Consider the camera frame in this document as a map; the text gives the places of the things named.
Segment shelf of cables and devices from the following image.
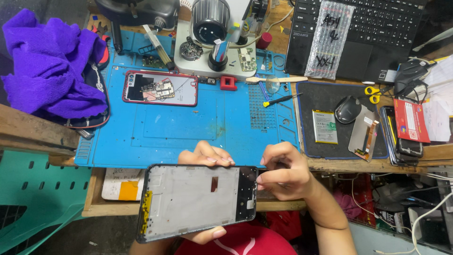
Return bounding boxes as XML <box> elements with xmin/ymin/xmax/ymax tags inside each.
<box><xmin>319</xmin><ymin>172</ymin><xmax>453</xmax><ymax>255</ymax></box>

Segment phone display with flex cable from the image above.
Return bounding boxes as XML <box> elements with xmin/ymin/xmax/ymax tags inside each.
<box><xmin>348</xmin><ymin>105</ymin><xmax>380</xmax><ymax>163</ymax></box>

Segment red capped bottle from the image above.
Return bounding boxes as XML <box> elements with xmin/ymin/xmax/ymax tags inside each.
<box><xmin>256</xmin><ymin>32</ymin><xmax>273</xmax><ymax>50</ymax></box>

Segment black phone frame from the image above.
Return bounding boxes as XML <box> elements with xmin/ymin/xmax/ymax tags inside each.
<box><xmin>136</xmin><ymin>164</ymin><xmax>258</xmax><ymax>244</ymax></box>

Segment flux syringe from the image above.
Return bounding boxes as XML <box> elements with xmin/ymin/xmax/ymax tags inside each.
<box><xmin>142</xmin><ymin>24</ymin><xmax>176</xmax><ymax>71</ymax></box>

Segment navy patterned pouch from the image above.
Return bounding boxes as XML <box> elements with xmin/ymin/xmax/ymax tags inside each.
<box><xmin>42</xmin><ymin>60</ymin><xmax>111</xmax><ymax>130</ymax></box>

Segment yellow handled scissors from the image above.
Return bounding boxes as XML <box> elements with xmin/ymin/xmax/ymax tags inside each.
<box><xmin>364</xmin><ymin>85</ymin><xmax>395</xmax><ymax>105</ymax></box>

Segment black charger with cables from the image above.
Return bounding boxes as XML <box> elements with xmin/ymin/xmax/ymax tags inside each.
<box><xmin>394</xmin><ymin>58</ymin><xmax>438</xmax><ymax>103</ymax></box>

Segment white cable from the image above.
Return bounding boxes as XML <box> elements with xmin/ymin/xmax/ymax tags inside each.
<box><xmin>226</xmin><ymin>6</ymin><xmax>295</xmax><ymax>49</ymax></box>

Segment round tray of small screws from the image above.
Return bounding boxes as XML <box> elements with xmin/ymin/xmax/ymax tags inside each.
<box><xmin>179</xmin><ymin>37</ymin><xmax>204</xmax><ymax>61</ymax></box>

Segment pile of papers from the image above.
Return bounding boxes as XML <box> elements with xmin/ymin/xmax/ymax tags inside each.
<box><xmin>412</xmin><ymin>35</ymin><xmax>453</xmax><ymax>143</ymax></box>

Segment black laptop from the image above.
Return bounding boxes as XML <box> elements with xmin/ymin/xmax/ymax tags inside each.
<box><xmin>284</xmin><ymin>0</ymin><xmax>429</xmax><ymax>84</ymax></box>

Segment white stereo microscope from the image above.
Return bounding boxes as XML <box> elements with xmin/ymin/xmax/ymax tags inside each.
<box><xmin>173</xmin><ymin>0</ymin><xmax>260</xmax><ymax>81</ymax></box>

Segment purple cloth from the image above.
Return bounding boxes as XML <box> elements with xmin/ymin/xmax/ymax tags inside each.
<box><xmin>1</xmin><ymin>8</ymin><xmax>109</xmax><ymax>119</ymax></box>

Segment person's left hand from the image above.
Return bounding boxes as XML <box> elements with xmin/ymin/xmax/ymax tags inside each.
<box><xmin>177</xmin><ymin>140</ymin><xmax>236</xmax><ymax>246</ymax></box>

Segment person's red shirt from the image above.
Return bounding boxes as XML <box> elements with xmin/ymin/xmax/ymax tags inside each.
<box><xmin>174</xmin><ymin>221</ymin><xmax>298</xmax><ymax>255</ymax></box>

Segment small dark circuit board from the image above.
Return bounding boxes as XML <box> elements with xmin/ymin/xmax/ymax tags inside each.
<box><xmin>142</xmin><ymin>55</ymin><xmax>167</xmax><ymax>69</ymax></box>

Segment red opened phone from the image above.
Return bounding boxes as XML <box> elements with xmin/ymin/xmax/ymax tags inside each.
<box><xmin>122</xmin><ymin>70</ymin><xmax>199</xmax><ymax>107</ymax></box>

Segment black blue-edged mouse pad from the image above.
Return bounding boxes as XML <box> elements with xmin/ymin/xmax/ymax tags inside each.
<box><xmin>295</xmin><ymin>81</ymin><xmax>390</xmax><ymax>160</ymax></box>

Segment clear round lens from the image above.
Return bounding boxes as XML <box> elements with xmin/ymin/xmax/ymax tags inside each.
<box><xmin>265</xmin><ymin>75</ymin><xmax>281</xmax><ymax>95</ymax></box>

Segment red handled pliers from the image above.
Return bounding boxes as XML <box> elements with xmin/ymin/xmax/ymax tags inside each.
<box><xmin>91</xmin><ymin>24</ymin><xmax>111</xmax><ymax>71</ymax></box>

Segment white cleaning brush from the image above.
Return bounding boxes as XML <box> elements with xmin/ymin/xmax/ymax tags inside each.
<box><xmin>246</xmin><ymin>76</ymin><xmax>309</xmax><ymax>84</ymax></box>

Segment white box with orange label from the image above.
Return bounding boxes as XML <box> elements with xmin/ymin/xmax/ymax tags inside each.
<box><xmin>101</xmin><ymin>168</ymin><xmax>147</xmax><ymax>202</ymax></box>

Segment grey computer mouse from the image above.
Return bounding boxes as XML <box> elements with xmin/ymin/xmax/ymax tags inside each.
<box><xmin>334</xmin><ymin>95</ymin><xmax>362</xmax><ymax>125</ymax></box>

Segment wooden drawer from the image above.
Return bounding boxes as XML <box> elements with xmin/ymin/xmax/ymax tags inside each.
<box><xmin>82</xmin><ymin>167</ymin><xmax>307</xmax><ymax>217</ymax></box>

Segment pink cloth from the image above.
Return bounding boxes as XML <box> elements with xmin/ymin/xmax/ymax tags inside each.
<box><xmin>332</xmin><ymin>189</ymin><xmax>362</xmax><ymax>219</ymax></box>

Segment green plastic chair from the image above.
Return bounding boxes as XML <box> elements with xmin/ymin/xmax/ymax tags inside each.
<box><xmin>0</xmin><ymin>148</ymin><xmax>93</xmax><ymax>255</ymax></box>

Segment green phone circuit board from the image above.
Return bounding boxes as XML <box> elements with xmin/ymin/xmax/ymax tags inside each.
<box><xmin>237</xmin><ymin>47</ymin><xmax>257</xmax><ymax>72</ymax></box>

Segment person's right hand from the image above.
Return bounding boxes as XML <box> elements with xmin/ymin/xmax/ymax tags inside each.
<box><xmin>256</xmin><ymin>141</ymin><xmax>324</xmax><ymax>204</ymax></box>

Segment black yellow-capped screwdriver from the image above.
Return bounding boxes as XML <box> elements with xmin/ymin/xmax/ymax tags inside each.
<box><xmin>263</xmin><ymin>92</ymin><xmax>303</xmax><ymax>108</ymax></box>

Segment red small plastic holder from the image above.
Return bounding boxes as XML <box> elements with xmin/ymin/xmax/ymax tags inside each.
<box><xmin>220</xmin><ymin>75</ymin><xmax>238</xmax><ymax>92</ymax></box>

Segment red printed card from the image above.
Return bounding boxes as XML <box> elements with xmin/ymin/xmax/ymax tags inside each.
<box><xmin>393</xmin><ymin>98</ymin><xmax>432</xmax><ymax>144</ymax></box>

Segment white phone battery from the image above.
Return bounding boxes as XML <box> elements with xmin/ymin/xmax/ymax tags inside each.
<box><xmin>312</xmin><ymin>109</ymin><xmax>339</xmax><ymax>145</ymax></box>

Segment blue tweezers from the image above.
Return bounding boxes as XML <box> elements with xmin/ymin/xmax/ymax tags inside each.
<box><xmin>255</xmin><ymin>73</ymin><xmax>270</xmax><ymax>102</ymax></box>

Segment bubble wrap bag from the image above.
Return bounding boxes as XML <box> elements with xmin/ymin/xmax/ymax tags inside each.
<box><xmin>304</xmin><ymin>0</ymin><xmax>355</xmax><ymax>81</ymax></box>

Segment stack of phones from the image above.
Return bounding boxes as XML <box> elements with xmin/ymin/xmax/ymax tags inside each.
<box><xmin>379</xmin><ymin>105</ymin><xmax>424</xmax><ymax>166</ymax></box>

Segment blue silicone repair mat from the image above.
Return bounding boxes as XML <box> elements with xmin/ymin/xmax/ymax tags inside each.
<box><xmin>74</xmin><ymin>30</ymin><xmax>301</xmax><ymax>169</ymax></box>

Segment black soldering handle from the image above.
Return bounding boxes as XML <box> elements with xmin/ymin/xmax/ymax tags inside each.
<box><xmin>110</xmin><ymin>19</ymin><xmax>124</xmax><ymax>55</ymax></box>

